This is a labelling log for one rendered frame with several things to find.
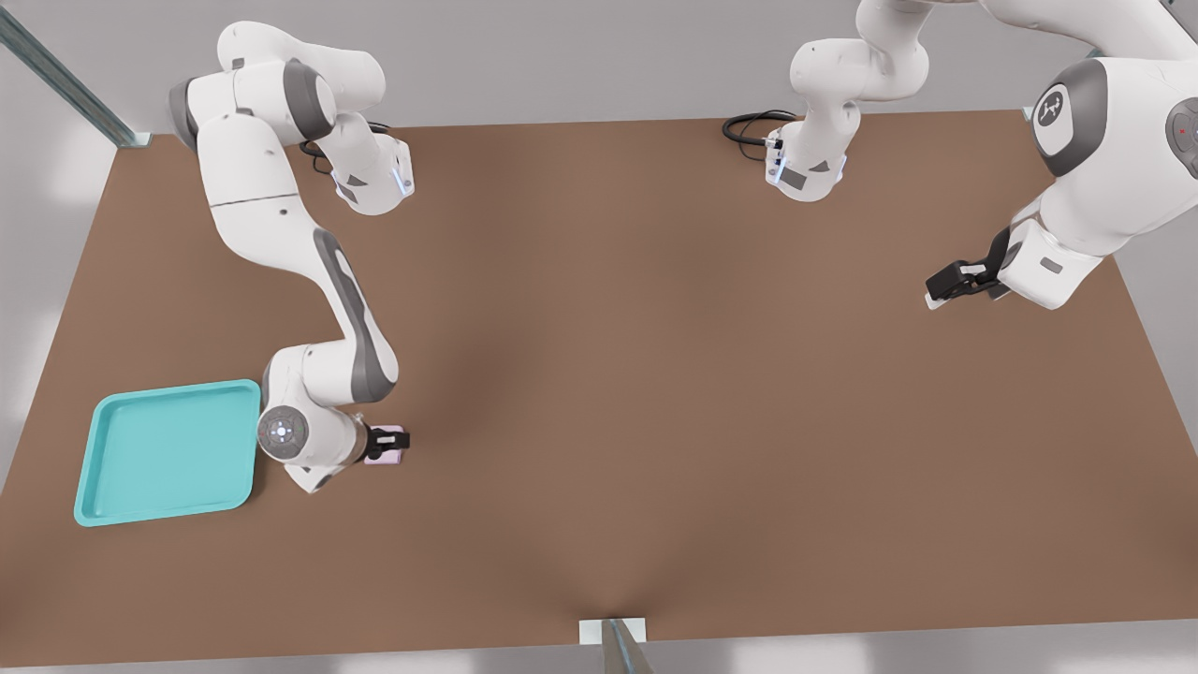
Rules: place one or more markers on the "silver frame post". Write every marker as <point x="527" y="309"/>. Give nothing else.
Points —
<point x="65" y="82"/>
<point x="620" y="646"/>

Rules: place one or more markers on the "pale lilac phone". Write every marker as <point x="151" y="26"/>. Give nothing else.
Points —
<point x="386" y="457"/>

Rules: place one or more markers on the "pale blue-green tray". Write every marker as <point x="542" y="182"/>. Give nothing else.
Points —
<point x="168" y="451"/>

